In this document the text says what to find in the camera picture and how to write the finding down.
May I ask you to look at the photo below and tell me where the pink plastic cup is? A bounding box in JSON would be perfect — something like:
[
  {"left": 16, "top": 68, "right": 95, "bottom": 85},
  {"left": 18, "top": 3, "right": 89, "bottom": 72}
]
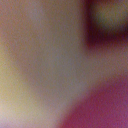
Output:
[{"left": 58, "top": 78, "right": 128, "bottom": 128}]

